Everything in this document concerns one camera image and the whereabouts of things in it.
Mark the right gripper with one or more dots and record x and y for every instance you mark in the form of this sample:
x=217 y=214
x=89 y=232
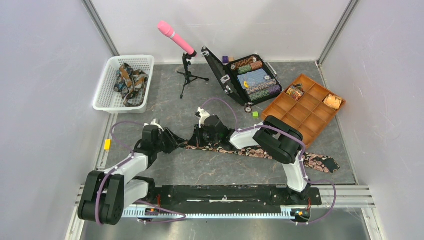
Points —
x=196 y=140

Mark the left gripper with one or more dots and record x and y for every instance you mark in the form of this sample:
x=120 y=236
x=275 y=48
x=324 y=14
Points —
x=174 y=142

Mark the white plastic basket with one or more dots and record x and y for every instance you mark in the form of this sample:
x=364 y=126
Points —
x=108 y=100

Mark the orange compartment tray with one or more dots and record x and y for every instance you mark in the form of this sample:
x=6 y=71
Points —
x=309 y=115

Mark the black floral tie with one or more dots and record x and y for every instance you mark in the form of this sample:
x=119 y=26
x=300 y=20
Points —
x=318 y=162

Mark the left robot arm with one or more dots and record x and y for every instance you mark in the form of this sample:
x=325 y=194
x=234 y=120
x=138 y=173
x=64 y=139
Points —
x=107 y=193

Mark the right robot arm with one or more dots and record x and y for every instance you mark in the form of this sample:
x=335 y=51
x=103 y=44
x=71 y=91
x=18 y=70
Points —
x=272 y=137

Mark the loose poker chip stack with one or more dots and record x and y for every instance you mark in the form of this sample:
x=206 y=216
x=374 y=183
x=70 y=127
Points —
x=248 y=108

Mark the green cube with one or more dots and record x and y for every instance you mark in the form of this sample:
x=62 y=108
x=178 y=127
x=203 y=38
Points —
x=255 y=114

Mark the black tripod stand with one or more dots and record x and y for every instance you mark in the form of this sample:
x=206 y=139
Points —
x=188 y=76

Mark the yellow block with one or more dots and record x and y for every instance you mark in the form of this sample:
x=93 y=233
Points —
x=107 y=144

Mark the black poker chip case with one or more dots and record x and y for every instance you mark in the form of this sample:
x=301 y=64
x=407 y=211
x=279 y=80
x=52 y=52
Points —
x=248 y=80

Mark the dark blue patterned tie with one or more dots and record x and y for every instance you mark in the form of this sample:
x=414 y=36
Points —
x=131 y=84

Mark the purple cube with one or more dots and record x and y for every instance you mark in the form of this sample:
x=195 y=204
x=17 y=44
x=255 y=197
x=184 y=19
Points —
x=225 y=59

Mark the rolled dark patterned tie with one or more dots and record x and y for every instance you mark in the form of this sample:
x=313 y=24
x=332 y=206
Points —
x=295 y=91

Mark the pink microphone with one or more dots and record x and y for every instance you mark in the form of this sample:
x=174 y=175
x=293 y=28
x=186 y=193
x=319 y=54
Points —
x=166 y=29

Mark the rolled tan patterned tie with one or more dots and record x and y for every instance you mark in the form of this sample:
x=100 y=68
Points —
x=333 y=101

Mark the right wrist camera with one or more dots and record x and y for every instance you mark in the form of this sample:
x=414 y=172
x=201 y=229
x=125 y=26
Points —
x=202 y=115

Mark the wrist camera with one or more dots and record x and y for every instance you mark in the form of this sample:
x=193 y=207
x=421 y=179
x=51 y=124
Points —
x=202 y=115
x=154 y=122

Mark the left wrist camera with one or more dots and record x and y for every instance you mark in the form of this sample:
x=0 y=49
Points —
x=154 y=122

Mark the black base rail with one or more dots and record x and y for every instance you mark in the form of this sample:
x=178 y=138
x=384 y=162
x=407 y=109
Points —
x=230 y=199

